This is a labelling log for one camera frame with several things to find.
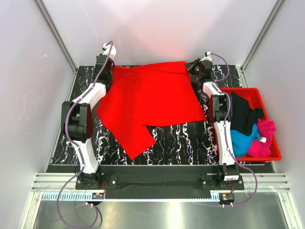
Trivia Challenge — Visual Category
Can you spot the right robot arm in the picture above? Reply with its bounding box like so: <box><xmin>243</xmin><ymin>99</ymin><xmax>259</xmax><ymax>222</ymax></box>
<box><xmin>186</xmin><ymin>52</ymin><xmax>239</xmax><ymax>189</ymax></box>

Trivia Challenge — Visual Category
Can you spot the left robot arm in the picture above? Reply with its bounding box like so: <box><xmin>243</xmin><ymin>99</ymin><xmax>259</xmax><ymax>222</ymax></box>
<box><xmin>61</xmin><ymin>54</ymin><xmax>114</xmax><ymax>189</ymax></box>

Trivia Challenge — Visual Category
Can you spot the pink t shirt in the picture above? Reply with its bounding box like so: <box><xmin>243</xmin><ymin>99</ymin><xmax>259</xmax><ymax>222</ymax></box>
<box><xmin>247</xmin><ymin>119</ymin><xmax>276</xmax><ymax>158</ymax></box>

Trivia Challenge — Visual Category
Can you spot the black t shirt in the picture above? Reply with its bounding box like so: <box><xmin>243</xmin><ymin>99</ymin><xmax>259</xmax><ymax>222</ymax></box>
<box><xmin>231</xmin><ymin>93</ymin><xmax>264</xmax><ymax>136</ymax></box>

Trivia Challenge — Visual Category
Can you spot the blue t shirt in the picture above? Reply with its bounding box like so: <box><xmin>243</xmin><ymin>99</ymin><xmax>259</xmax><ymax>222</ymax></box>
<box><xmin>231</xmin><ymin>124</ymin><xmax>260</xmax><ymax>157</ymax></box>

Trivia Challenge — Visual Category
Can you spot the aluminium frame post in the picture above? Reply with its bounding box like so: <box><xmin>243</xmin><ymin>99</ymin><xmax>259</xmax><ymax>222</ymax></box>
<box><xmin>34</xmin><ymin>0</ymin><xmax>78</xmax><ymax>73</ymax></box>
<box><xmin>240</xmin><ymin>0</ymin><xmax>286</xmax><ymax>72</ymax></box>

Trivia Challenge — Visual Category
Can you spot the right aluminium frame post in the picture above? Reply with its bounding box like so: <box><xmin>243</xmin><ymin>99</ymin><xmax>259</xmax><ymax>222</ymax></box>
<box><xmin>240</xmin><ymin>0</ymin><xmax>286</xmax><ymax>72</ymax></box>

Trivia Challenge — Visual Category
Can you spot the aluminium rail with cable duct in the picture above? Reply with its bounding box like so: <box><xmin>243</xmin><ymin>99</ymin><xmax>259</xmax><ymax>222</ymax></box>
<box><xmin>31</xmin><ymin>173</ymin><xmax>290</xmax><ymax>202</ymax></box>

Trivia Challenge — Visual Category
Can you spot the left yellow connector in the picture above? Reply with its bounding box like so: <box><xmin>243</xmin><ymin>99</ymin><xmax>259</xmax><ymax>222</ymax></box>
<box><xmin>92</xmin><ymin>192</ymin><xmax>105</xmax><ymax>200</ymax></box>

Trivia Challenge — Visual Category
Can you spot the left aluminium frame post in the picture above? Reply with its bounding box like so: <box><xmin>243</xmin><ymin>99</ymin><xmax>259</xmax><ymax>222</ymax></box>
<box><xmin>34</xmin><ymin>0</ymin><xmax>78</xmax><ymax>73</ymax></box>

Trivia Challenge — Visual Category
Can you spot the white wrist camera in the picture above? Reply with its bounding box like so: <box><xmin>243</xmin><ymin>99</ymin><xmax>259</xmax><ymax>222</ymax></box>
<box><xmin>200</xmin><ymin>52</ymin><xmax>212</xmax><ymax>62</ymax></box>
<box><xmin>102</xmin><ymin>42</ymin><xmax>116</xmax><ymax>60</ymax></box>

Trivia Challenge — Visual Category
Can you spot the red t shirt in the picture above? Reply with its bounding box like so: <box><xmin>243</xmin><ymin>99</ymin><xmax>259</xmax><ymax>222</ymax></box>
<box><xmin>97</xmin><ymin>62</ymin><xmax>206</xmax><ymax>159</ymax></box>

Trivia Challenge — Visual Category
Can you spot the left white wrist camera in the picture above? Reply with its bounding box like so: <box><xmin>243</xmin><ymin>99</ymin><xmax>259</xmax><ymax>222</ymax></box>
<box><xmin>102</xmin><ymin>42</ymin><xmax>116</xmax><ymax>60</ymax></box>

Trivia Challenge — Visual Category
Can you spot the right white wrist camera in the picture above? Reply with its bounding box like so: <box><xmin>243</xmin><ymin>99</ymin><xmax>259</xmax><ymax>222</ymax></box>
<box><xmin>200</xmin><ymin>52</ymin><xmax>212</xmax><ymax>62</ymax></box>

